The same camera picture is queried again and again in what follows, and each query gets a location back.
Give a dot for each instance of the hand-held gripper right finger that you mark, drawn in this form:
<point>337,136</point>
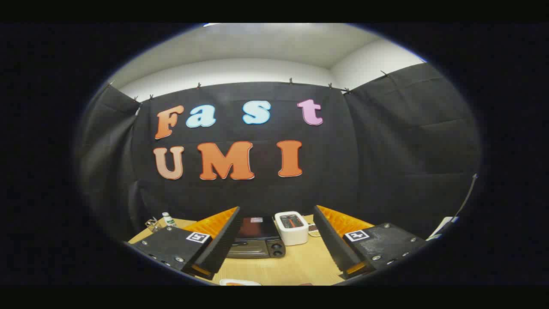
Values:
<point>330,240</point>

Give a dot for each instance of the black toaster oven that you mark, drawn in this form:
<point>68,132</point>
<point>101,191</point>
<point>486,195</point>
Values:
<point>257,249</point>

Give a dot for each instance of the white bread toaster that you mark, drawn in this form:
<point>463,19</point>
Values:
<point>291,231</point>

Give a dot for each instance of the white plate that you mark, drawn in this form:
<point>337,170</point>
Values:
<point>240,283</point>

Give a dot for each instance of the small white dish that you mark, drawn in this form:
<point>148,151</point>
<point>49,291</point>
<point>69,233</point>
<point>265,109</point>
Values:
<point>314,231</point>

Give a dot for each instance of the small white drink bottle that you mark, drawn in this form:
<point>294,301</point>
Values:
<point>168,219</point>

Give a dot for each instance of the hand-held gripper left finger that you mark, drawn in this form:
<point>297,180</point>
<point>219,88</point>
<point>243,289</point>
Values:
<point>225,240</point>

